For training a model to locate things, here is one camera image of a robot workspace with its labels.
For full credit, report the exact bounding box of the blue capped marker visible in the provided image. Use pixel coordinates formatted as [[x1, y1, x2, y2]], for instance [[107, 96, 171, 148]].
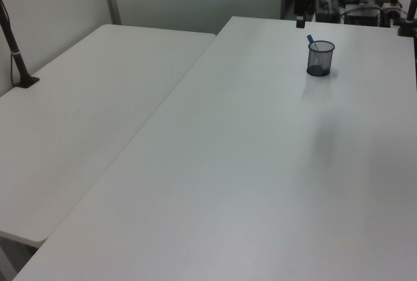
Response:
[[305, 34, 320, 52]]

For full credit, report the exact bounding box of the black electronics box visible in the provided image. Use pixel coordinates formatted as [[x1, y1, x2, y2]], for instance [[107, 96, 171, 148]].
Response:
[[314, 0, 340, 23]]

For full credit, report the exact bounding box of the black mesh pen cup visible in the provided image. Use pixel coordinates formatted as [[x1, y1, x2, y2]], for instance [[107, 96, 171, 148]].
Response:
[[306, 40, 336, 78]]

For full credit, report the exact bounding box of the grey electronics box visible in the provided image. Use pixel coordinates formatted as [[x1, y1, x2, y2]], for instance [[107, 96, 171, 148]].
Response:
[[343, 3, 382, 25]]

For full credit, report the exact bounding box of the white device with black knob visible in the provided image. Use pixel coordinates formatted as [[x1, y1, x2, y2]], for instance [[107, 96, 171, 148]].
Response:
[[382, 0, 404, 16]]

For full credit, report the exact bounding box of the white side table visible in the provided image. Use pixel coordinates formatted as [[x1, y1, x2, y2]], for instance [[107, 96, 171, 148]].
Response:
[[0, 23, 218, 281]]

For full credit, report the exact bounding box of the black gooseneck stand flat base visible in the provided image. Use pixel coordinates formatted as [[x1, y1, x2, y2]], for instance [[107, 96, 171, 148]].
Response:
[[0, 0, 40, 89]]

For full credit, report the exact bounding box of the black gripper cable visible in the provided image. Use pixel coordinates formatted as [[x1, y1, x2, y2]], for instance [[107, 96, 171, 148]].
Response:
[[303, 0, 316, 22]]

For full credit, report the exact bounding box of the black camera stand with clamp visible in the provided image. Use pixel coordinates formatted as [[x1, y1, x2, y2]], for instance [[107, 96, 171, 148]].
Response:
[[396, 0, 417, 38]]

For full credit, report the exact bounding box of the thin black stand cable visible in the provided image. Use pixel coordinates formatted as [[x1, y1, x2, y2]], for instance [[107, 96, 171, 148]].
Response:
[[8, 53, 21, 87]]

